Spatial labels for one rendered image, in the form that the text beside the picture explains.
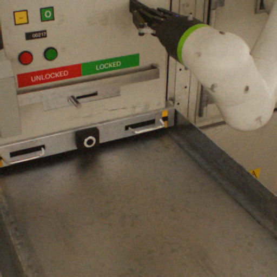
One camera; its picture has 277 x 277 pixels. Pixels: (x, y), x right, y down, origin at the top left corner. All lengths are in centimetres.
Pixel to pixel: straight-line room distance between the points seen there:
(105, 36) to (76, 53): 8
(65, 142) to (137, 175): 21
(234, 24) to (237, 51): 57
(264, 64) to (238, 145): 70
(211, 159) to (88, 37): 44
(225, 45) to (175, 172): 48
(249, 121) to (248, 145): 74
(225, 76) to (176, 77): 56
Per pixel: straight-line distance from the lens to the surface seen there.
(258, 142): 174
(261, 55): 104
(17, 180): 127
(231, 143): 167
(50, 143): 130
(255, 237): 112
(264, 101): 98
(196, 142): 136
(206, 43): 91
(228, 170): 126
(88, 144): 131
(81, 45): 123
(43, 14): 117
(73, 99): 125
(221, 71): 89
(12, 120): 112
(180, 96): 148
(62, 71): 123
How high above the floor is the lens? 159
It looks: 32 degrees down
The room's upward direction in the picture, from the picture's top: 1 degrees clockwise
